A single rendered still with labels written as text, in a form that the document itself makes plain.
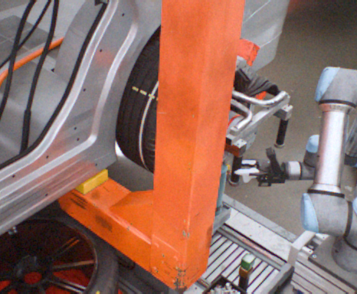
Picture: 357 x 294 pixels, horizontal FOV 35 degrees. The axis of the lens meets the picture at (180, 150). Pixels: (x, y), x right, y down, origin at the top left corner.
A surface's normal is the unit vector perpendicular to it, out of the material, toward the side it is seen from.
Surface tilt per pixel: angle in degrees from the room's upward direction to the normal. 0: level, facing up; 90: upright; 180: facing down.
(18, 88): 10
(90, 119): 90
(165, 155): 90
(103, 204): 0
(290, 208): 0
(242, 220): 0
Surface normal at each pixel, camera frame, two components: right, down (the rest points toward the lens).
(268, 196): 0.07, -0.79
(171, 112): -0.64, 0.44
